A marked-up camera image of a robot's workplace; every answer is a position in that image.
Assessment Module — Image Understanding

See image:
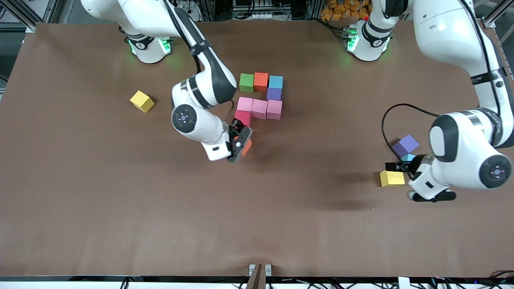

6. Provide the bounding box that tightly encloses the red foam cube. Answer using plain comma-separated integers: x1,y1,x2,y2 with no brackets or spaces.
234,110,251,128

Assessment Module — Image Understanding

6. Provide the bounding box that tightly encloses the yellow foam cube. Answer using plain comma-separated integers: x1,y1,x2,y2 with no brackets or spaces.
379,170,406,188
129,90,155,113

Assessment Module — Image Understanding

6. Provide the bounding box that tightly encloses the green foam cube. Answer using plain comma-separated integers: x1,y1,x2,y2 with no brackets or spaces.
239,73,255,93

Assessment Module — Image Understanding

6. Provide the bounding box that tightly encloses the equipment rack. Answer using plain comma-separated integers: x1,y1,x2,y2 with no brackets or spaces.
231,0,281,20

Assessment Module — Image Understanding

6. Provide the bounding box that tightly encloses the brown pole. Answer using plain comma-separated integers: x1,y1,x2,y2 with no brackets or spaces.
245,264,267,289

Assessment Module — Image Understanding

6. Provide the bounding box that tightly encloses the pile of orange objects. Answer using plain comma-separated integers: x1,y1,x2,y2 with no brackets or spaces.
320,0,372,21

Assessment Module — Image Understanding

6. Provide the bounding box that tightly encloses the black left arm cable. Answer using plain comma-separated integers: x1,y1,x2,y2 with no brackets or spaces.
381,0,506,161

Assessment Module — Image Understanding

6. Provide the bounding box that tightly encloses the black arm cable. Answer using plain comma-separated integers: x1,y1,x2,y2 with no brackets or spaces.
165,0,235,121
381,0,506,161

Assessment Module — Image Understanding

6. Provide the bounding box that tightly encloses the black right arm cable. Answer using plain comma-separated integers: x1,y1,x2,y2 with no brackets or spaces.
165,0,235,121

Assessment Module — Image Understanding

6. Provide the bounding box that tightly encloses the black cable bundle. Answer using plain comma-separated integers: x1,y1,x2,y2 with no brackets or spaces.
478,270,514,287

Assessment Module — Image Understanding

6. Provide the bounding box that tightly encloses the silver metal bracket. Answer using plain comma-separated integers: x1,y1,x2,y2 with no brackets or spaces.
248,264,272,277

